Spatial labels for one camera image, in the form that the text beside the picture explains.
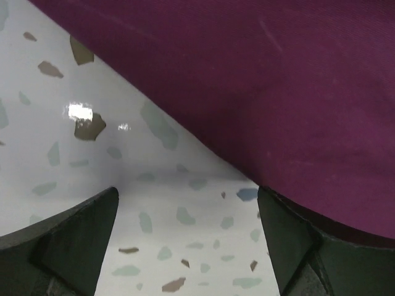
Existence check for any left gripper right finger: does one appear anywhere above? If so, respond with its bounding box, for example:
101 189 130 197
257 187 394 295

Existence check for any purple surgical cloth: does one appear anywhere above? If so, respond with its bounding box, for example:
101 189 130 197
35 1 394 248

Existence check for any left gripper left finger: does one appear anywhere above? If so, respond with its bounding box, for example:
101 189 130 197
1 187 119 295

